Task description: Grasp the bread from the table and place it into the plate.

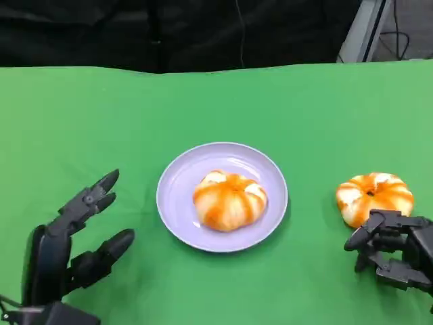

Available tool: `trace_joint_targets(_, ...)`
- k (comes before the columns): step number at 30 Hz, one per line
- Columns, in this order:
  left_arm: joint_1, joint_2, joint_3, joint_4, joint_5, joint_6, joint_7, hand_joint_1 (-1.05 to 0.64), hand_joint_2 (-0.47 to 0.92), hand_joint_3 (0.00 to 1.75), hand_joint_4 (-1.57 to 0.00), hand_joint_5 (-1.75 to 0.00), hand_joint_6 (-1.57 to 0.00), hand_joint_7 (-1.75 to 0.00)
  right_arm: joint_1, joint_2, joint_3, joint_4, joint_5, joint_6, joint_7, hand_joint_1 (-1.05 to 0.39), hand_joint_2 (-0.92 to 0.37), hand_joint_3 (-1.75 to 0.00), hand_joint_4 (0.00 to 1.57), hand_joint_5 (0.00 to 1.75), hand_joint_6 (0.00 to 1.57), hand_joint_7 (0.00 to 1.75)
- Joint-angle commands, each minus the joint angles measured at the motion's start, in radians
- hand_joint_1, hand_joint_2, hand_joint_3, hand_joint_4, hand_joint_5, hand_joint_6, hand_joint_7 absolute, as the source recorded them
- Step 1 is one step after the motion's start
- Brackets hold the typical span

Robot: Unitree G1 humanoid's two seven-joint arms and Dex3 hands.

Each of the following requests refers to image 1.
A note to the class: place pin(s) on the orange white toy bread roll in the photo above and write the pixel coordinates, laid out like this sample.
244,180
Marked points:
230,203
375,193

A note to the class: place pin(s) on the black drape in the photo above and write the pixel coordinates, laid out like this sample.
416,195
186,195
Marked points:
101,30

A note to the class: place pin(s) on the grey white frame post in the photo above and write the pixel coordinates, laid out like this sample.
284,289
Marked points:
367,30

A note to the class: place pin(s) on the lilac plate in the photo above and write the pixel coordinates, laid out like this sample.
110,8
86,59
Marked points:
179,203

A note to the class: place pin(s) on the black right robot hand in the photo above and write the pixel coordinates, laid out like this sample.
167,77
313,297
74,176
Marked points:
416,250

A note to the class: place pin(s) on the green table cloth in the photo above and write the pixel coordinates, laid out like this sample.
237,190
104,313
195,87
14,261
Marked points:
216,108

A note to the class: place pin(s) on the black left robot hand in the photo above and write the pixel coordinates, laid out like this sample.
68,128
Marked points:
47,257

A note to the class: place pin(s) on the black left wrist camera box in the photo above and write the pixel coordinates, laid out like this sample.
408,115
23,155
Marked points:
71,316

